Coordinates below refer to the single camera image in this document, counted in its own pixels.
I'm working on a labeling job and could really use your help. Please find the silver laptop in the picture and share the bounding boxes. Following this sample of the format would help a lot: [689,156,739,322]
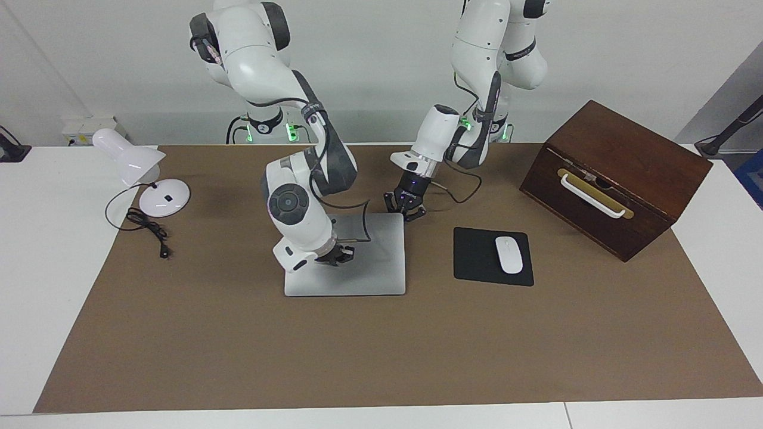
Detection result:
[284,213,407,297]

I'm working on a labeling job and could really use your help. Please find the black mouse pad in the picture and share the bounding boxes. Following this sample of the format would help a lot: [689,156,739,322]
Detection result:
[453,226,535,287]

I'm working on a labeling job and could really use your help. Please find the brown table mat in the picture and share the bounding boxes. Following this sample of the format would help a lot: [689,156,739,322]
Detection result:
[33,143,763,413]

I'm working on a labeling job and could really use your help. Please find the white computer mouse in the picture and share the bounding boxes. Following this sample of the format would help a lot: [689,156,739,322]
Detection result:
[495,237,524,275]

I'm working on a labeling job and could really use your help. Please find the white desk lamp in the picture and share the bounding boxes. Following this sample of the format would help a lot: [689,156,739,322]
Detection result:
[91,128,191,218]

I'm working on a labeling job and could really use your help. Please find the brown wooden box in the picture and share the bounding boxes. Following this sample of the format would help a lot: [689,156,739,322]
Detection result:
[519,100,714,263]

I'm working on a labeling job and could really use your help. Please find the black tripod leg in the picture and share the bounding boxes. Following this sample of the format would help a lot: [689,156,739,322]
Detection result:
[694,95,763,157]

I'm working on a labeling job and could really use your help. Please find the black stand foot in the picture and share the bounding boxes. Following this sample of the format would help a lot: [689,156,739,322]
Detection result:
[0,126,32,163]

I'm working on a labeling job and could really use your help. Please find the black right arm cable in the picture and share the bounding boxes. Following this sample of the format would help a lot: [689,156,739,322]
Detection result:
[307,107,373,243]

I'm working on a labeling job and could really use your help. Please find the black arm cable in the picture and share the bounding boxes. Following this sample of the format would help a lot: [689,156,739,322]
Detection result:
[307,107,373,243]
[429,160,482,204]

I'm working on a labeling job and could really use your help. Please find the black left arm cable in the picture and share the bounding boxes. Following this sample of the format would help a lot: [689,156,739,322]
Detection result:
[429,160,482,204]

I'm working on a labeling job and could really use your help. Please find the black right base cable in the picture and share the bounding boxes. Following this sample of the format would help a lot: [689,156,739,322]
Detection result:
[225,115,251,145]

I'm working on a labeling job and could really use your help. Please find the white box handle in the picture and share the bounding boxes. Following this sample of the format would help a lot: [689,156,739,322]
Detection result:
[560,174,626,219]

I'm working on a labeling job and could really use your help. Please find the gold handle plate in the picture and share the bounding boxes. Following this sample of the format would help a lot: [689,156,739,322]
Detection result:
[557,169,634,220]

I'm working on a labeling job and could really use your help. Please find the black lamp power cable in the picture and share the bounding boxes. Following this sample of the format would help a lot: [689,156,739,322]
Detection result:
[105,182,172,260]

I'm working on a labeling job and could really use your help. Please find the white wall socket box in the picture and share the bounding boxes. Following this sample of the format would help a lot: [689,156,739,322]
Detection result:
[61,116,129,147]

